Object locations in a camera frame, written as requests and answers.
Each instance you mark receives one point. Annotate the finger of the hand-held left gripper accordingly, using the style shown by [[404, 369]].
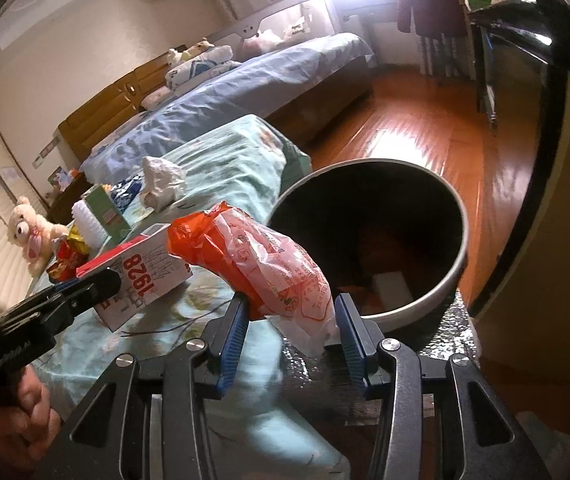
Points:
[[90, 287]]

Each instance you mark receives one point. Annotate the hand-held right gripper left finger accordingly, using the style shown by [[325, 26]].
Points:
[[232, 345]]

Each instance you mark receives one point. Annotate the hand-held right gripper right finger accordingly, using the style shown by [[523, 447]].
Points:
[[351, 340]]

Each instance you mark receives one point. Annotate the yellow snack packet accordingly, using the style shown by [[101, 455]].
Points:
[[79, 240]]

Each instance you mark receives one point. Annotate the white red milk carton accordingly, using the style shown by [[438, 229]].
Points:
[[150, 270]]

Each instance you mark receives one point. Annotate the orange plastic bag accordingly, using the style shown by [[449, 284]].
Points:
[[245, 255]]

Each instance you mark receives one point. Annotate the white tissue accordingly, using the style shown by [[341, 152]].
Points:
[[162, 182]]

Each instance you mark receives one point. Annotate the round black trash bin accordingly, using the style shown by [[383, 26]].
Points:
[[365, 195]]

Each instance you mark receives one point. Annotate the person's left hand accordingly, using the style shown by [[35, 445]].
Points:
[[30, 410]]

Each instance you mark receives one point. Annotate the red snack packet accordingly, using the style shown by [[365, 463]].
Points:
[[65, 262]]

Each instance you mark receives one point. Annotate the white ribbed foam piece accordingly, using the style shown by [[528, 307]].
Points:
[[87, 222]]

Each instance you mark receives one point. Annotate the green cardboard box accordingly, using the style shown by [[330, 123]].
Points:
[[110, 212]]

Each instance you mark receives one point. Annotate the cream teddy bear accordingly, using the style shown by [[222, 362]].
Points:
[[27, 232]]

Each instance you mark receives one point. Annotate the dark wooden nightstand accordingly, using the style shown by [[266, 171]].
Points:
[[67, 195]]

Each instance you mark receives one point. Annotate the blue snack packet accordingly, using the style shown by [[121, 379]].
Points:
[[127, 192]]

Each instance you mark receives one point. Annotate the wooden headboard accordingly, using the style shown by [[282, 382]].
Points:
[[105, 110]]

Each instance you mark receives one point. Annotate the teal floral bed sheet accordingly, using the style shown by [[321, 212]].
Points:
[[230, 160]]

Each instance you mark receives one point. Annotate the pink pillow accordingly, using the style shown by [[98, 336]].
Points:
[[157, 99]]

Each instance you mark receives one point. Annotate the beige cabinet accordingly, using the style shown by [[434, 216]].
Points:
[[555, 210]]

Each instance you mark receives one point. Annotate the white blue printed pillow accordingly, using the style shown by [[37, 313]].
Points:
[[200, 67]]

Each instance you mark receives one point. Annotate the bed with blue sheet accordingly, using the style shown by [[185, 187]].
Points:
[[245, 90]]

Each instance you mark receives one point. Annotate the small cream plush toy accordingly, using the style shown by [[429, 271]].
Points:
[[192, 50]]

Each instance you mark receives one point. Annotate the striped hanging cloth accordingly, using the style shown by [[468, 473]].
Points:
[[442, 57]]

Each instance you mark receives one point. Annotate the pink plush toy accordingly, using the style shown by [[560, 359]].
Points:
[[262, 42]]

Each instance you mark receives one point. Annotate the black framed glass tank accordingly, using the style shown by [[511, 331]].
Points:
[[515, 25]]

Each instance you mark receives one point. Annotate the grey bed rail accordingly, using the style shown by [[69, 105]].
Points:
[[285, 10]]

